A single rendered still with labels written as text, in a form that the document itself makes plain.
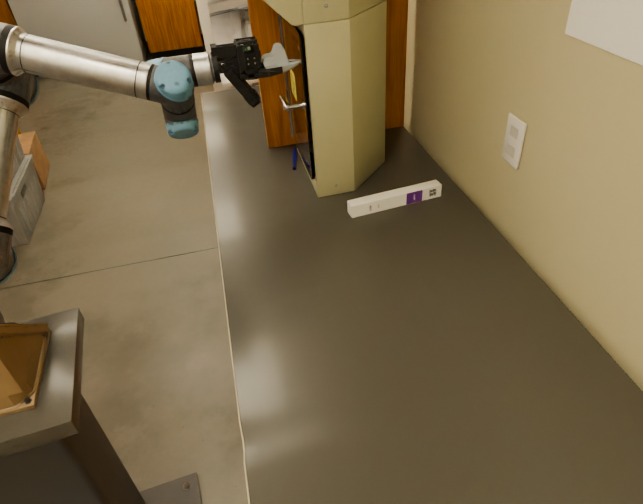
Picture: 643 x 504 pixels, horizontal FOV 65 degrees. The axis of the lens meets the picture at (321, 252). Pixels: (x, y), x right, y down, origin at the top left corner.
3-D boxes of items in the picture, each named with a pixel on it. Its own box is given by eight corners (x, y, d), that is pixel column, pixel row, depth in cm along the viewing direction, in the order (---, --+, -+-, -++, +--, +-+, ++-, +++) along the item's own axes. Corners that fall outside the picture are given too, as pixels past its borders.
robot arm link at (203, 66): (199, 90, 121) (197, 79, 127) (218, 88, 121) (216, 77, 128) (192, 58, 116) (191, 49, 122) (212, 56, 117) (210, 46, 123)
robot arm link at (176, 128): (163, 125, 111) (155, 78, 112) (168, 143, 122) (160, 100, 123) (199, 120, 113) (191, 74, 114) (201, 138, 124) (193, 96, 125)
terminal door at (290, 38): (295, 137, 167) (281, 6, 142) (315, 181, 143) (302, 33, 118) (292, 137, 167) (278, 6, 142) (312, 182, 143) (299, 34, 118)
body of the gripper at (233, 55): (261, 43, 118) (209, 50, 116) (266, 80, 123) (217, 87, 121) (257, 35, 123) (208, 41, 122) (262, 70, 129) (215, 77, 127)
